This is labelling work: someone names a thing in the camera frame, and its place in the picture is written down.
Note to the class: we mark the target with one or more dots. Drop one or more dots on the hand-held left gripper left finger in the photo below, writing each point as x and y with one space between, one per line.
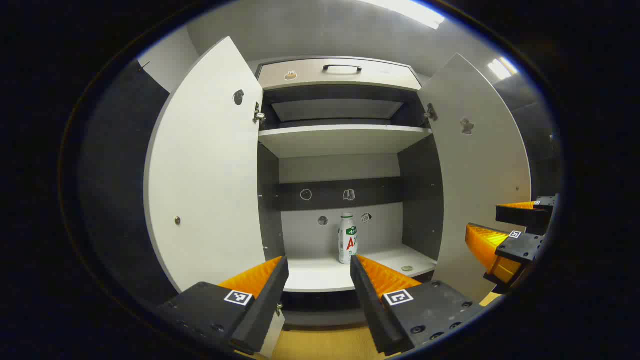
265 310

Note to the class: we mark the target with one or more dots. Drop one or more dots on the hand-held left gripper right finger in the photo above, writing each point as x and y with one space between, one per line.
372 310

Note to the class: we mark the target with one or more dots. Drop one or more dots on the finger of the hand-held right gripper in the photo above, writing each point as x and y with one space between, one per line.
525 216
520 247

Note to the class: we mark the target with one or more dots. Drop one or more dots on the white plastic bottle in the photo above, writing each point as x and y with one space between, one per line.
347 250

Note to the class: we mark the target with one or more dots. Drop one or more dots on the metal door hinge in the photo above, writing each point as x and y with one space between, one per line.
431 113
258 116
279 308

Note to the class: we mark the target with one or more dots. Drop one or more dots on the grey cabinet bottom board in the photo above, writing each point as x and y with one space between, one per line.
325 319

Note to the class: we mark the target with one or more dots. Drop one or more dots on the grey cabinet drawer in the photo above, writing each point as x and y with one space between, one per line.
310 75

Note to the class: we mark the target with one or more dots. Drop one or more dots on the small ceiling light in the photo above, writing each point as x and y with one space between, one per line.
501 68

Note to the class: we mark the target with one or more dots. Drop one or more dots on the black backdrop cloth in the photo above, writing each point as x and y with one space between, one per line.
120 200

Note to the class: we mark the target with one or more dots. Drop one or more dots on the long ceiling light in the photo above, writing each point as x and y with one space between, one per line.
410 11

